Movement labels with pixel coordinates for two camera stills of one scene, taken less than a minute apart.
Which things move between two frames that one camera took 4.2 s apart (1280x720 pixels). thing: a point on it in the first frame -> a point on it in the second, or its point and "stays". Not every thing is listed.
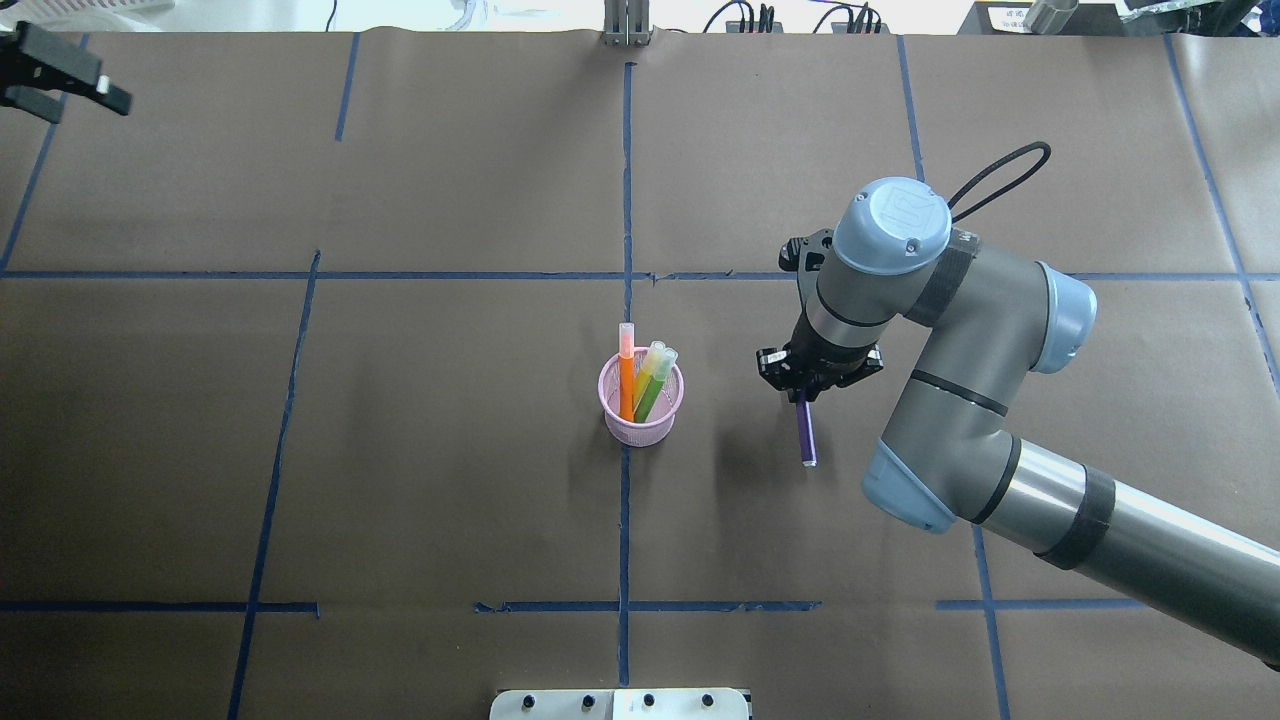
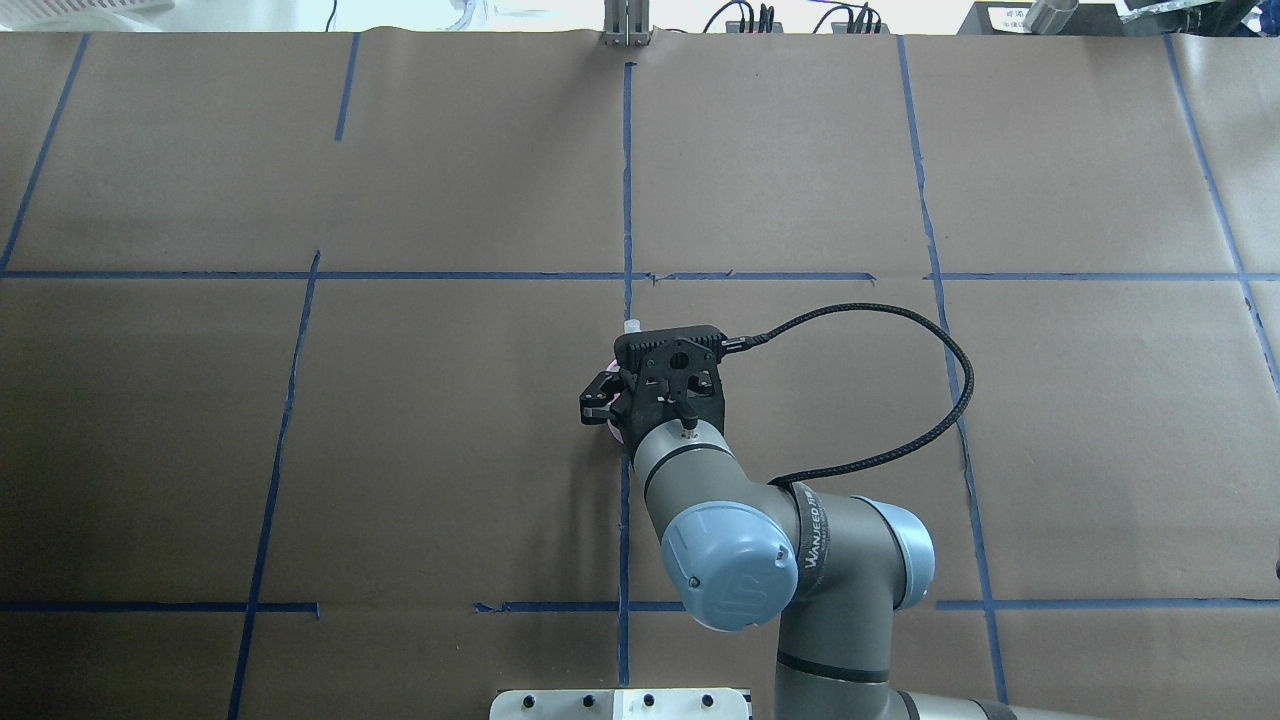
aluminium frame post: x=626 y=23 stays
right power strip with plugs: x=860 y=27 stays
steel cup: x=1050 y=16 stays
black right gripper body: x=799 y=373 -> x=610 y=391
